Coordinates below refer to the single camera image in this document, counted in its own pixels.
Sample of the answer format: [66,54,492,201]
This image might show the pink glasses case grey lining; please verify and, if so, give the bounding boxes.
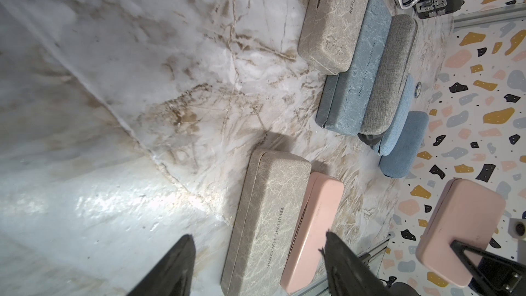
[280,172,344,295]

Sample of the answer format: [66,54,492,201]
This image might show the grey case mint lining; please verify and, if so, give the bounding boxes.
[316,0,392,136]

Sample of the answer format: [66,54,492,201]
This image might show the beige case with brown glasses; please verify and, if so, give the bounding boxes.
[358,15,418,139]

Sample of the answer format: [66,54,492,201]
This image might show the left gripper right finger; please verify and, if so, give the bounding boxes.
[321,231,390,296]

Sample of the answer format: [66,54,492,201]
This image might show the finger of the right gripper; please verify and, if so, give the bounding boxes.
[450,240,525,296]

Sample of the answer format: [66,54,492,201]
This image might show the aluminium front rail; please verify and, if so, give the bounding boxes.
[293,239,390,295]

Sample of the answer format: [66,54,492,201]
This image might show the mint green glasses case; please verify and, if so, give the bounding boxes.
[221,149,312,295]

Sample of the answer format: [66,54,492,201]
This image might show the blue poker chip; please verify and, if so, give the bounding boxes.
[414,82,422,99]

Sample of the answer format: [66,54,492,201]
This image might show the blue case with pink glasses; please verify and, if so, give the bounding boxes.
[379,111,430,179]

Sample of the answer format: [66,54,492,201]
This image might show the black case beige lining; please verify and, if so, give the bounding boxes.
[358,133,384,148]

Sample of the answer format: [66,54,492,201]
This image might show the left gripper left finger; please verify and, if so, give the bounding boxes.
[128,234,196,296]

